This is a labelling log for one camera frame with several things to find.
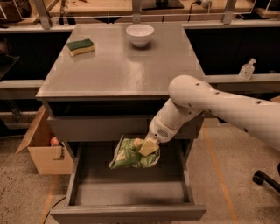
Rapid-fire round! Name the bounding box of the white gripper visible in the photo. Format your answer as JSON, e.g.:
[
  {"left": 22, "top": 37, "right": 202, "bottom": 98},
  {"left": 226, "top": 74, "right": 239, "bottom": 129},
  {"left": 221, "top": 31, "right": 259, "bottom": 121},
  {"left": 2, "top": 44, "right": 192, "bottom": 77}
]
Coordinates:
[{"left": 139, "top": 115, "right": 177, "bottom": 157}]

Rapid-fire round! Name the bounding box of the green jalapeno chip bag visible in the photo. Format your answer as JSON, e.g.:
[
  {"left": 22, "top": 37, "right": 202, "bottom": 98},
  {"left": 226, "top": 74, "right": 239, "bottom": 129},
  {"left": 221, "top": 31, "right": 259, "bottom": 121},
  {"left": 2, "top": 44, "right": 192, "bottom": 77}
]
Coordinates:
[{"left": 108, "top": 136, "right": 160, "bottom": 169}]

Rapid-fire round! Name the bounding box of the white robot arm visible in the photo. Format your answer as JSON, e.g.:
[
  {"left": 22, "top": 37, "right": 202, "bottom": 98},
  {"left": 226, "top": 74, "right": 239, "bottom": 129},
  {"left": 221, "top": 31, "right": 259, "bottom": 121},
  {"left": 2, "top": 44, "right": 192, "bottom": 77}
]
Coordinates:
[{"left": 139, "top": 75, "right": 280, "bottom": 157}]

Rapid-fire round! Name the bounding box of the open grey middle drawer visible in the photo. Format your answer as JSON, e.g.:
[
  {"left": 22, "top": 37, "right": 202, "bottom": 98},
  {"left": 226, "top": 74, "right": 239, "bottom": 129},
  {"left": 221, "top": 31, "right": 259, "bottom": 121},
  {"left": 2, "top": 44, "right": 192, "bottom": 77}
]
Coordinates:
[{"left": 51, "top": 140, "right": 207, "bottom": 224}]

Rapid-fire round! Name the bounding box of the grey drawer cabinet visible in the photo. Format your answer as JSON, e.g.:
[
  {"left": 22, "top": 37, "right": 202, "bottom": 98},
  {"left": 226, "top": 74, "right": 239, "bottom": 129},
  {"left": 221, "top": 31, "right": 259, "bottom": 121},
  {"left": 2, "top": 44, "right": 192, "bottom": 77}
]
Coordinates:
[{"left": 35, "top": 23, "right": 214, "bottom": 224}]

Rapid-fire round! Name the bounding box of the closed grey top drawer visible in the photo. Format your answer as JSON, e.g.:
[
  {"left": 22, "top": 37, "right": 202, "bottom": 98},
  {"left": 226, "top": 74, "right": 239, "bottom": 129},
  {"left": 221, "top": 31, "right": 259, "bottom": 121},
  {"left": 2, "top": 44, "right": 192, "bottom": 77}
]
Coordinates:
[{"left": 47, "top": 114, "right": 205, "bottom": 143}]

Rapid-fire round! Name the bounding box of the orange object in box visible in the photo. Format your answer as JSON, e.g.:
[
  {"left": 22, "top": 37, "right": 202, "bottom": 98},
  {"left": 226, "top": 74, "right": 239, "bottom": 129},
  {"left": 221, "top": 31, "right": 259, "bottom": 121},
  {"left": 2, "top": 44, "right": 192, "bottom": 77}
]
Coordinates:
[{"left": 50, "top": 137, "right": 60, "bottom": 146}]

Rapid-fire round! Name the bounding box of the cardboard box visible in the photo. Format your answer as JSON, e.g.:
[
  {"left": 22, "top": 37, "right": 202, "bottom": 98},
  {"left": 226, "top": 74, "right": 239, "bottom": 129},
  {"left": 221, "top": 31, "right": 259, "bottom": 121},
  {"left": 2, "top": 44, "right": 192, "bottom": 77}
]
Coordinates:
[{"left": 17, "top": 106, "right": 74, "bottom": 175}]

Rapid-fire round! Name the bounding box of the white ceramic bowl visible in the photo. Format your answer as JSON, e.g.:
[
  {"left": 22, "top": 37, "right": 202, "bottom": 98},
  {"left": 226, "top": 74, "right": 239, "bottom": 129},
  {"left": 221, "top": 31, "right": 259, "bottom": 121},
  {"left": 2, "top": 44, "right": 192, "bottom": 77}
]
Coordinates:
[{"left": 126, "top": 24, "right": 154, "bottom": 47}]

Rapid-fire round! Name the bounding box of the black office chair base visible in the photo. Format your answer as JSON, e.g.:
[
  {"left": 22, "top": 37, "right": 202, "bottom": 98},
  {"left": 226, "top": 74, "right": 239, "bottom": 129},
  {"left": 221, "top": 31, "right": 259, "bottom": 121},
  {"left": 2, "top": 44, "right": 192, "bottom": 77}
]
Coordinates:
[{"left": 252, "top": 170, "right": 280, "bottom": 193}]

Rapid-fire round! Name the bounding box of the green yellow sponge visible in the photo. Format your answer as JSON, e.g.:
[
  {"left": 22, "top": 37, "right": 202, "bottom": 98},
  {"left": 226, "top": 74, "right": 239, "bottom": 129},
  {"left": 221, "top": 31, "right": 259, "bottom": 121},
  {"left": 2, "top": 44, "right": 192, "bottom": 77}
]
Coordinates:
[{"left": 66, "top": 38, "right": 95, "bottom": 57}]

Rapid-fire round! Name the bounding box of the clear sanitizer pump bottle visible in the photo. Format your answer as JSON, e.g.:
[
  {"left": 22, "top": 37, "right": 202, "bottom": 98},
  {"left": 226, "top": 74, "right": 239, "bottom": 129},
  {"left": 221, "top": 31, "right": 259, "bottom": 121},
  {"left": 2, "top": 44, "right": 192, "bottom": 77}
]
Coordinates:
[{"left": 239, "top": 58, "right": 256, "bottom": 81}]

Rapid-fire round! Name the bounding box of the black floor cable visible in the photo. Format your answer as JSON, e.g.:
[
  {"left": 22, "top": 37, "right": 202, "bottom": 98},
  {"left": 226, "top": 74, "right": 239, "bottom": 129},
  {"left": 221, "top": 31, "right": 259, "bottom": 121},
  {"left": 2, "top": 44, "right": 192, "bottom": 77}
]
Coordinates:
[{"left": 42, "top": 195, "right": 67, "bottom": 224}]

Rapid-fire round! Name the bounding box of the grey workbench shelf frame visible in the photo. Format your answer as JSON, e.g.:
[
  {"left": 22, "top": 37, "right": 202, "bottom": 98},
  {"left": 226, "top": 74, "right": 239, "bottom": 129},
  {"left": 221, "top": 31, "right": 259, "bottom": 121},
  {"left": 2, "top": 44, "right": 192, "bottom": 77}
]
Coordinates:
[{"left": 0, "top": 0, "right": 280, "bottom": 100}]

